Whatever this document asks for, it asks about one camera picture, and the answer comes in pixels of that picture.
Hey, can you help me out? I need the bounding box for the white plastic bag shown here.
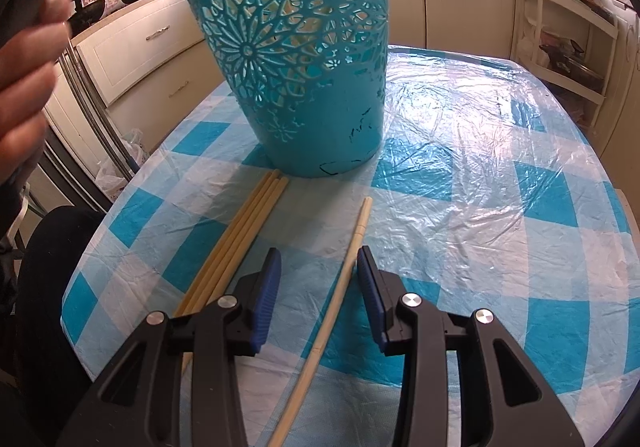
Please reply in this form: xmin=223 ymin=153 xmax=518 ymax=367
xmin=94 ymin=127 xmax=147 ymax=190

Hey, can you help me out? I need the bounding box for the teal cut-out plastic basket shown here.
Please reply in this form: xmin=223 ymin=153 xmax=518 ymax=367
xmin=178 ymin=0 xmax=392 ymax=179

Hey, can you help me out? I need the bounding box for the white storage trolley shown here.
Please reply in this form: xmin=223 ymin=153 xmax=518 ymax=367
xmin=517 ymin=0 xmax=622 ymax=114

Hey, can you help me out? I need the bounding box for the bundle of wooden chopsticks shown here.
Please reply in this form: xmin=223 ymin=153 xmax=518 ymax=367
xmin=172 ymin=170 xmax=290 ymax=374

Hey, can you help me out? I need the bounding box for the cream panelled base cabinet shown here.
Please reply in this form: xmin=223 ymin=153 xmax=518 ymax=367
xmin=590 ymin=10 xmax=640 ymax=160

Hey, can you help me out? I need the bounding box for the person's left hand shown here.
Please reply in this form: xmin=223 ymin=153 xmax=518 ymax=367
xmin=0 ymin=0 xmax=72 ymax=180

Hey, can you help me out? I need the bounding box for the single wooden chopstick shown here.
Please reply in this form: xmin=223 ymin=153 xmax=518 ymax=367
xmin=266 ymin=197 xmax=374 ymax=447

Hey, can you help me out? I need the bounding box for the cream drawer base cabinet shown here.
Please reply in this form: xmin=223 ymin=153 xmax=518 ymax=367
xmin=71 ymin=0 xmax=213 ymax=110

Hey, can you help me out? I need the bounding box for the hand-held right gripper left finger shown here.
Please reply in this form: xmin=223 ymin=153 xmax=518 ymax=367
xmin=55 ymin=247 xmax=282 ymax=447

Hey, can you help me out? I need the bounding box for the blue checkered tablecloth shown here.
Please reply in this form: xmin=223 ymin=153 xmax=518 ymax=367
xmin=60 ymin=44 xmax=634 ymax=447

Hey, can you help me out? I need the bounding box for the black wok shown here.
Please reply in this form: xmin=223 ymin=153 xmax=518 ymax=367
xmin=67 ymin=0 xmax=108 ymax=25

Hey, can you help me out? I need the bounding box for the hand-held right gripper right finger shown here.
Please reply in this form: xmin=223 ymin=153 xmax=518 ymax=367
xmin=357 ymin=246 xmax=586 ymax=447

